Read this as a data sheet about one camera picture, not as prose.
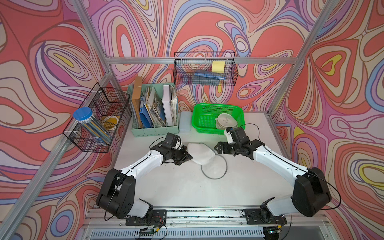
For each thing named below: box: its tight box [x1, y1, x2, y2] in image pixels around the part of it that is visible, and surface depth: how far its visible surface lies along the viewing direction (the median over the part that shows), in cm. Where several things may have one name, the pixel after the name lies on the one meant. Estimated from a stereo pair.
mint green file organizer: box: [127, 82, 179, 138], surface depth 101 cm
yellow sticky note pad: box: [211, 61, 226, 73], surface depth 90 cm
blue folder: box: [139, 103, 154, 129], surface depth 97 cm
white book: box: [162, 84, 177, 127], surface depth 98 cm
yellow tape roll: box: [103, 115, 119, 131], surface depth 79 cm
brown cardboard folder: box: [132, 76, 143, 129], surface depth 93 cm
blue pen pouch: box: [194, 73, 226, 80], surface depth 90 cm
